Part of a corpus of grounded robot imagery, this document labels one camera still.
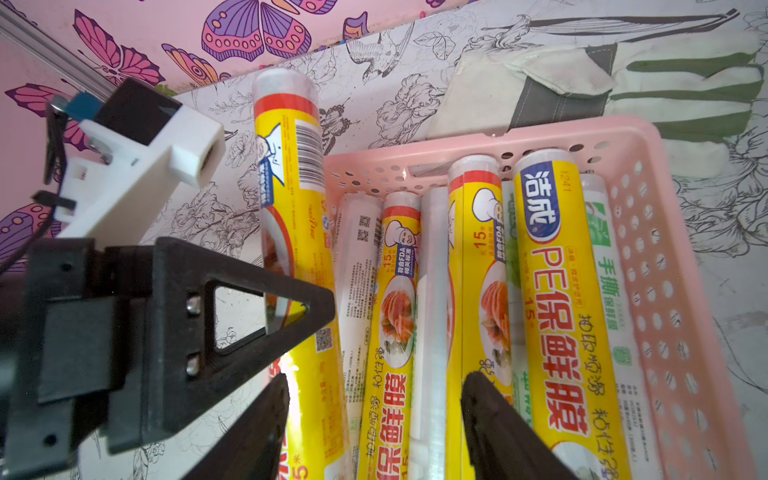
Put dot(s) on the yellow blue label roll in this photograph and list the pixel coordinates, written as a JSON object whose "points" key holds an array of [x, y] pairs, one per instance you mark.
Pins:
{"points": [[479, 332]]}

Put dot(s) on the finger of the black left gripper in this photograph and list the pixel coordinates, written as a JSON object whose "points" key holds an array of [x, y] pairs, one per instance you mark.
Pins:
{"points": [[122, 341]]}

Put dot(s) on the yellow red wrap roll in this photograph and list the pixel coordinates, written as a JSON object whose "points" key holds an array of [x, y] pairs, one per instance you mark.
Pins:
{"points": [[575, 407]]}

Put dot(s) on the clear film wrap roll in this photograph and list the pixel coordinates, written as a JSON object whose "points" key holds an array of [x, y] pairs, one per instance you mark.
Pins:
{"points": [[428, 416]]}

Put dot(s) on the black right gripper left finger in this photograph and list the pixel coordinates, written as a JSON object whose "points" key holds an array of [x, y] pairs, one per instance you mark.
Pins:
{"points": [[252, 446]]}

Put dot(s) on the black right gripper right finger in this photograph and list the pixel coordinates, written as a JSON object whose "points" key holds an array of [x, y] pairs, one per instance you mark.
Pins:
{"points": [[500, 443]]}

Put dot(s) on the white green wrap roll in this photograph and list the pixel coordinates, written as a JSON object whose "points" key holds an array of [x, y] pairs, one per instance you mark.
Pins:
{"points": [[637, 423]]}

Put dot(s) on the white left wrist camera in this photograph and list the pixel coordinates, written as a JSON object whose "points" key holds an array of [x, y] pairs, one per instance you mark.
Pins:
{"points": [[120, 160]]}

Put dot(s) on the white green thin roll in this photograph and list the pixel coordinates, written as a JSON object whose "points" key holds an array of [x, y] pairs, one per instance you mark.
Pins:
{"points": [[356, 249]]}

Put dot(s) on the pink plastic basket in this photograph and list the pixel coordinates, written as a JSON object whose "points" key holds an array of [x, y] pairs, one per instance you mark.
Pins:
{"points": [[699, 427]]}

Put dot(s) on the green striped folded cloth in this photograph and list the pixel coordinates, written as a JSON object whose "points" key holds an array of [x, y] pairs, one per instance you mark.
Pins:
{"points": [[697, 90]]}

